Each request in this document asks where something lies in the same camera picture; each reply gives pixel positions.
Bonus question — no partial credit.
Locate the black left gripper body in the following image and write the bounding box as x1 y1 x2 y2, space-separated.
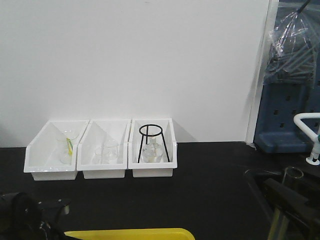
0 192 71 240

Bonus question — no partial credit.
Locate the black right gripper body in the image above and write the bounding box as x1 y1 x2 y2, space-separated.
263 179 320 240

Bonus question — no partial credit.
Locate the tall clear glass test tube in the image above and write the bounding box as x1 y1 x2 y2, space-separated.
266 166 304 240

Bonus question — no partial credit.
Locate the yellow plastic tray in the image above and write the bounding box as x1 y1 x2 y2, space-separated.
64 228 195 240

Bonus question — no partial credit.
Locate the black lab sink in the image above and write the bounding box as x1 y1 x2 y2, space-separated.
244 168 320 240

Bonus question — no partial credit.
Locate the white lab faucet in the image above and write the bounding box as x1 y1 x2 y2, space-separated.
293 112 320 166

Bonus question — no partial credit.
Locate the left white storage bin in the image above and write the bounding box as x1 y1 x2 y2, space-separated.
23 119 90 181

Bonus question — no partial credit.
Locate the white storage bin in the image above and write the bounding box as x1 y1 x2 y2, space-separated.
128 118 178 178
76 119 131 180
23 119 90 181

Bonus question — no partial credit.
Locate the clear glass beaker with stirrers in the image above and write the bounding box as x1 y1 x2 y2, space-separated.
56 130 79 165

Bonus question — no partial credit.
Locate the green yellow stirrer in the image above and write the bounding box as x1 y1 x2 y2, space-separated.
66 137 73 156

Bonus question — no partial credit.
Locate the clear glass beaker front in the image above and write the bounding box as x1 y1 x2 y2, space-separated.
92 147 110 165

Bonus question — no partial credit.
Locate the middle white storage bin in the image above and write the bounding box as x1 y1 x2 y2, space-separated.
76 119 131 180

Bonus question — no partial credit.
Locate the clear glass beaker rear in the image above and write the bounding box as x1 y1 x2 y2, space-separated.
102 139 119 164

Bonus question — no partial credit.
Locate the blue pegboard drying rack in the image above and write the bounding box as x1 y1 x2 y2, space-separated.
253 0 320 154

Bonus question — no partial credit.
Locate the right white storage bin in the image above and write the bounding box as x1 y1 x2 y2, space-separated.
128 118 178 178

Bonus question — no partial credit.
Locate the clear glass conical flask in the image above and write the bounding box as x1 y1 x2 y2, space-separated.
141 137 164 163

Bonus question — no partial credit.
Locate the clear plastic bag of pegs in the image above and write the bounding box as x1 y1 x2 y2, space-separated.
263 0 320 87

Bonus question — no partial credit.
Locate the black wire tripod stand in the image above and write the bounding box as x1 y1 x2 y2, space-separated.
137 123 171 163

